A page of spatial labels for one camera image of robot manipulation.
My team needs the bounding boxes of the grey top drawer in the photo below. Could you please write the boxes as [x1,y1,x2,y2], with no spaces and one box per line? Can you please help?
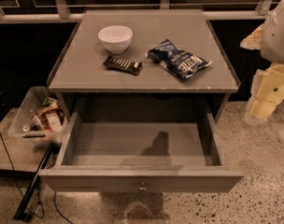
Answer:
[40,105,242,193]

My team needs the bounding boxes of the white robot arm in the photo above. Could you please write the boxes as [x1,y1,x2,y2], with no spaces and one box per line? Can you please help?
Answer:
[240,0,284,125]

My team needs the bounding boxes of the metal drawer knob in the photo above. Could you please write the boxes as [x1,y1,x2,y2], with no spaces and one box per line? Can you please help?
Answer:
[138,182,148,192]

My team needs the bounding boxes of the metal window railing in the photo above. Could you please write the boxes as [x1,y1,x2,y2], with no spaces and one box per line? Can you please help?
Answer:
[0,0,284,25]

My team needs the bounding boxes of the blue Kettle chips bag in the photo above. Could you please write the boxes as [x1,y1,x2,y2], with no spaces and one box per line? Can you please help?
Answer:
[147,39,211,81]

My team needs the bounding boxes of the black striped snack bar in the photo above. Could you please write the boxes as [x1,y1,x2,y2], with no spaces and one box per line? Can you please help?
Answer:
[103,56,142,76]

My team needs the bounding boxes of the white ceramic bowl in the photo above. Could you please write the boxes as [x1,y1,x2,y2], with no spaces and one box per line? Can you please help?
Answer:
[98,25,133,54]

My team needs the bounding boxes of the grey wooden cabinet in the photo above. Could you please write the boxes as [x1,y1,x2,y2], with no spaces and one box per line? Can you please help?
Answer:
[48,9,239,115]

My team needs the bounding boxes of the snack packages in bin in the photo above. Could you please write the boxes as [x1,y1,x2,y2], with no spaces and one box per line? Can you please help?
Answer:
[30,97,64,133]

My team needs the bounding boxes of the clear plastic storage bin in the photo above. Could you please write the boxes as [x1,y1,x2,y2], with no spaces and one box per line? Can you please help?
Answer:
[8,86,67,147]

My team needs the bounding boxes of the black metal stand leg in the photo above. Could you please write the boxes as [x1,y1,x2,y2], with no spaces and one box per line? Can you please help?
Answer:
[14,143,55,220]

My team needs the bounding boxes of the black floor cable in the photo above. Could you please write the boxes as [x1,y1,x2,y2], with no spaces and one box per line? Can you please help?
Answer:
[0,126,75,224]

